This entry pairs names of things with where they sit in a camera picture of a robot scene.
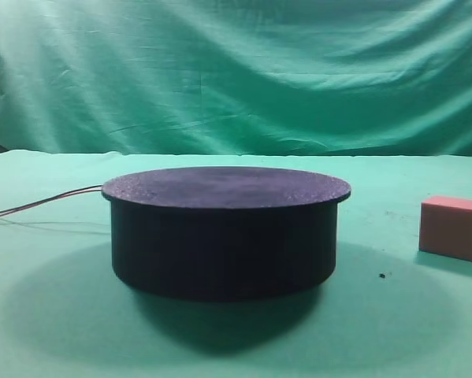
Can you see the pink cube-shaped block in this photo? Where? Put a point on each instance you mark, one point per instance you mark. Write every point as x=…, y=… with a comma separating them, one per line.
x=446, y=227

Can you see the black round turntable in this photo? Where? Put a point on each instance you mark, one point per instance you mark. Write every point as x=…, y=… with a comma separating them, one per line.
x=224, y=233

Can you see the green backdrop cloth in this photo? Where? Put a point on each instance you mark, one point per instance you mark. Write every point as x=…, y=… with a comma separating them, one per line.
x=237, y=77

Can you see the green table cloth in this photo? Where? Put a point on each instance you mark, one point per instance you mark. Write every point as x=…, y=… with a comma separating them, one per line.
x=389, y=310

